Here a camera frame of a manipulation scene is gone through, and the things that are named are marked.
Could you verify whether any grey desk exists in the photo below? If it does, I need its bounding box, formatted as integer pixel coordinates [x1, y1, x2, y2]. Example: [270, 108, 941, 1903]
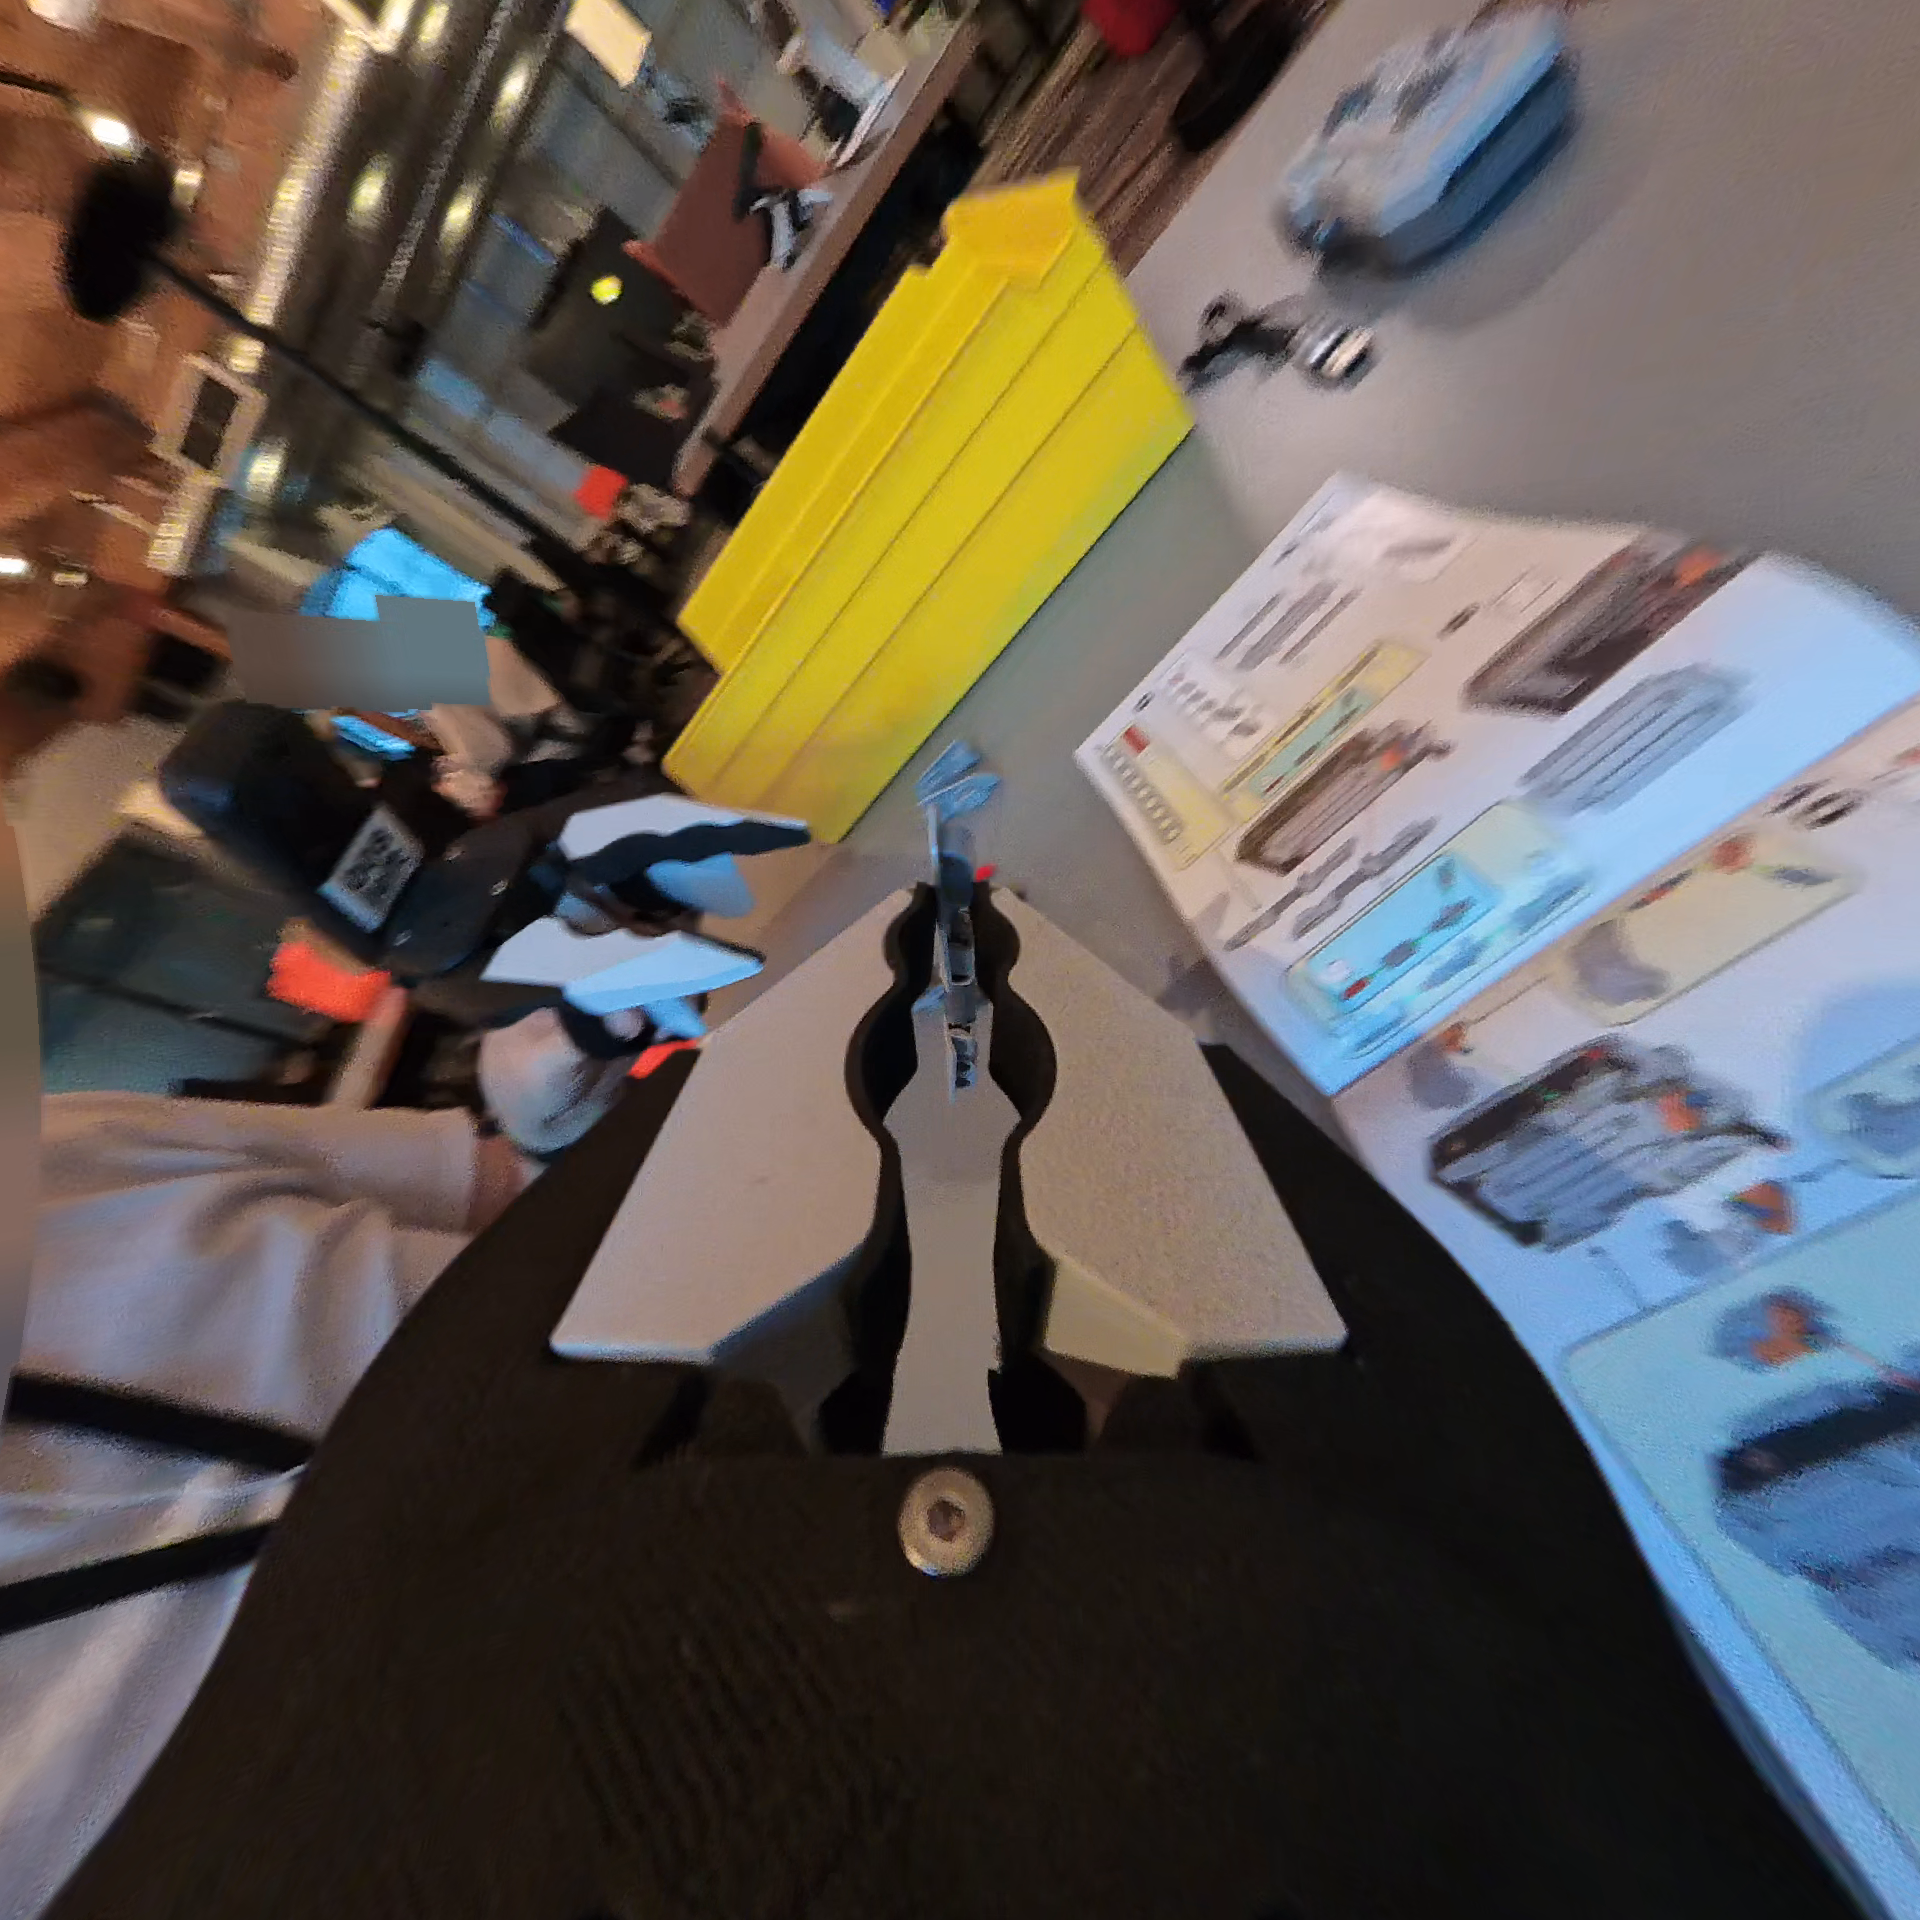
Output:
[705, 0, 1920, 1920]

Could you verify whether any black USB cable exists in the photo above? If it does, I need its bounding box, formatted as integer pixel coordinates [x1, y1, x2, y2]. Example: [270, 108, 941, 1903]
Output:
[1177, 292, 1377, 389]

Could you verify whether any black chest strap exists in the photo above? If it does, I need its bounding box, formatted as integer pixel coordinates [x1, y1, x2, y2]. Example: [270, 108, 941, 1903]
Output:
[0, 1371, 314, 1482]
[0, 1522, 291, 1641]

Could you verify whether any open instruction booklet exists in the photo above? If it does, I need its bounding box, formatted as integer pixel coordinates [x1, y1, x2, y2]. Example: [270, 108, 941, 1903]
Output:
[1072, 471, 1920, 1920]

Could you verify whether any black computer monitor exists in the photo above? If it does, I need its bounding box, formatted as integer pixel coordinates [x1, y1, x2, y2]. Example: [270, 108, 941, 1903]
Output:
[526, 201, 713, 407]

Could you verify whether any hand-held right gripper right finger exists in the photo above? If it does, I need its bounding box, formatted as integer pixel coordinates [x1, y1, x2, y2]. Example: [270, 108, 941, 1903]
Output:
[982, 885, 1348, 1450]

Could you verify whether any person's white shirt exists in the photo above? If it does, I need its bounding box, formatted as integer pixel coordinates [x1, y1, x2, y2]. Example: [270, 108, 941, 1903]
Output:
[0, 1246, 505, 1920]

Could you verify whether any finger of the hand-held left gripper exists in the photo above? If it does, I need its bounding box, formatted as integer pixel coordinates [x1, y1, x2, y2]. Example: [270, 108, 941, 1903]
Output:
[560, 796, 817, 921]
[484, 918, 771, 1057]

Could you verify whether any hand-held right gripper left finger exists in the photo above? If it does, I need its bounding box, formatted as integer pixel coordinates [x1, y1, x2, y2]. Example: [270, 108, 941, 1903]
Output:
[549, 885, 916, 1453]

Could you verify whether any grey background table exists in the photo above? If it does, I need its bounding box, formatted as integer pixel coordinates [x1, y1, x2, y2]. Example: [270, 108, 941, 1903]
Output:
[672, 0, 1000, 495]

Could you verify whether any grey battery hub module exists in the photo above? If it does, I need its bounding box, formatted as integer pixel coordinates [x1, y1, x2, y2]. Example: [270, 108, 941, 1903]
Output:
[1276, 7, 1579, 275]

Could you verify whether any person's left forearm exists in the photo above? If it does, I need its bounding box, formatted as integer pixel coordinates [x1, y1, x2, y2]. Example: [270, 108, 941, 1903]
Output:
[36, 1093, 536, 1361]

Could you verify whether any black brick assembly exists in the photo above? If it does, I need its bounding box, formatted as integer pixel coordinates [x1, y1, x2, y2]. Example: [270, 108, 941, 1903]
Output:
[918, 810, 994, 1100]

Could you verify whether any yellow plastic bin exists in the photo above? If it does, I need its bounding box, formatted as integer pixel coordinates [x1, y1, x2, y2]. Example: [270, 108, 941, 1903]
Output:
[660, 166, 1200, 846]

